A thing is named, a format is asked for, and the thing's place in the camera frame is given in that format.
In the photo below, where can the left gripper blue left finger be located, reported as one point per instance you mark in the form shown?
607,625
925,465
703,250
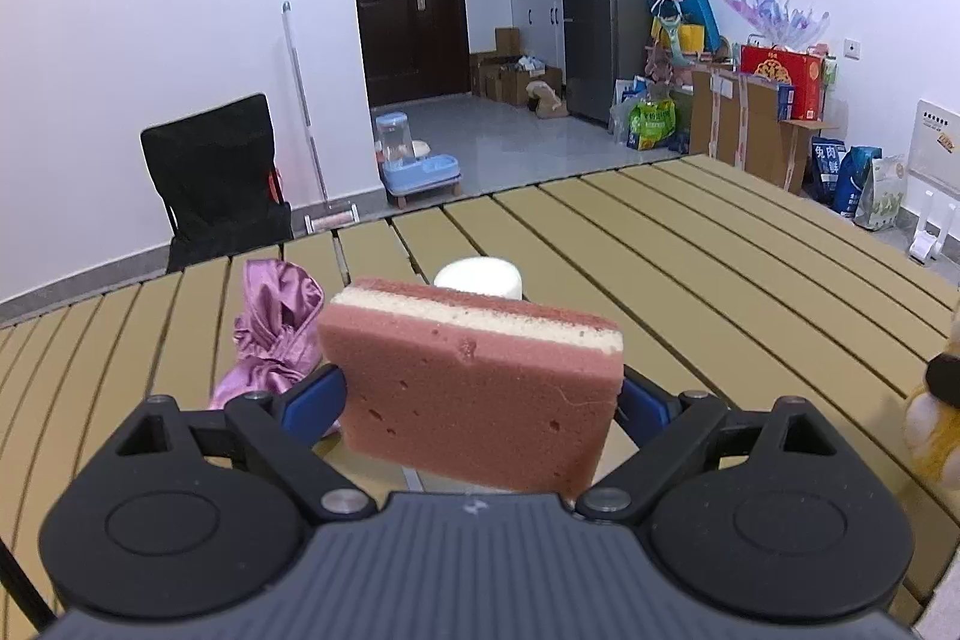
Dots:
310,410

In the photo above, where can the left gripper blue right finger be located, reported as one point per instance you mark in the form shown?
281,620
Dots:
644,409

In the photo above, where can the pink layered sponge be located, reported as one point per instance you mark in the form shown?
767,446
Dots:
489,391

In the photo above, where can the yellow alpaca plush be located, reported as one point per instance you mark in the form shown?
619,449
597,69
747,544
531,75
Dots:
930,425

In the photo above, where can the pink satin pouch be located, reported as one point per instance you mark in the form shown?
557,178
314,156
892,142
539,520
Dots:
276,335

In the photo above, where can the tan folding slat table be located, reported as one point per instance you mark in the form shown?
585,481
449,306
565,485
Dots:
720,282

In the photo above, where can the white tape roll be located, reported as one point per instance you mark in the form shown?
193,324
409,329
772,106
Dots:
485,276

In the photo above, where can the black folding chair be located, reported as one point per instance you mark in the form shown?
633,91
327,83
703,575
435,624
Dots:
216,176

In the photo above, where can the blue pet water feeder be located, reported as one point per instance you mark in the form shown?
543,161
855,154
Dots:
408,167

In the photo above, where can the green snack bag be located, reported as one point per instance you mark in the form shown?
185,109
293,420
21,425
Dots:
651,123

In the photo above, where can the blue pet food bag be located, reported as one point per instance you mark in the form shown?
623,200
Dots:
837,173

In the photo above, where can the brown cardboard box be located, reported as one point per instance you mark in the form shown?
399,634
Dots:
735,121

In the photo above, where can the red gift box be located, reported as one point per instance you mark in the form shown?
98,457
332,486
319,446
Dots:
802,71

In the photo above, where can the purple feather decoration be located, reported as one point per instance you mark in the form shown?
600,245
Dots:
781,24

